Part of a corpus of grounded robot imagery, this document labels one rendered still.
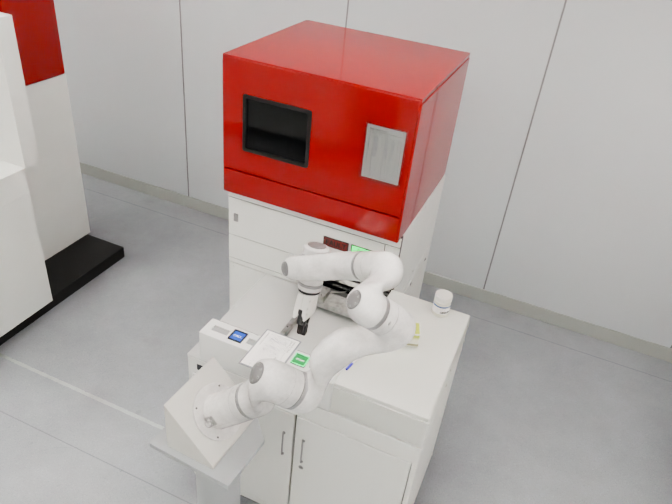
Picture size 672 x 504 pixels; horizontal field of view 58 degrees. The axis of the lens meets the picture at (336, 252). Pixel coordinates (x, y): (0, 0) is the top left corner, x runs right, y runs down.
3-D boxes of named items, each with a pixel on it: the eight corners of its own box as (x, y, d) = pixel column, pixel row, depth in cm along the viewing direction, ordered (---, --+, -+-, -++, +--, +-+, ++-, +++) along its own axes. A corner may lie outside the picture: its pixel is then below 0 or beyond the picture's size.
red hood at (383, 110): (299, 135, 323) (306, 19, 290) (445, 173, 300) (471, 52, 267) (222, 190, 264) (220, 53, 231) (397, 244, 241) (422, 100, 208)
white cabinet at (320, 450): (260, 395, 330) (264, 274, 285) (430, 464, 302) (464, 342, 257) (192, 486, 280) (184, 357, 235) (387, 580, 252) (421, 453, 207)
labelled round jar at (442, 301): (433, 305, 252) (438, 286, 247) (450, 310, 250) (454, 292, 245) (429, 314, 247) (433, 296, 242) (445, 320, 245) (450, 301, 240)
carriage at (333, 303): (305, 290, 272) (305, 284, 270) (381, 316, 261) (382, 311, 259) (297, 299, 265) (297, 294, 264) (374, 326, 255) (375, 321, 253)
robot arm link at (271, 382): (262, 424, 190) (313, 408, 175) (214, 405, 180) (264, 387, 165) (268, 388, 197) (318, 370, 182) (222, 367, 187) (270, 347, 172)
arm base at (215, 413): (215, 453, 195) (250, 444, 184) (181, 407, 193) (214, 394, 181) (249, 415, 210) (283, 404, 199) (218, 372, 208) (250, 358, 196)
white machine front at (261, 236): (231, 258, 292) (231, 184, 270) (389, 312, 269) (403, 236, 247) (228, 261, 290) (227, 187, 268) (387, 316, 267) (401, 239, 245)
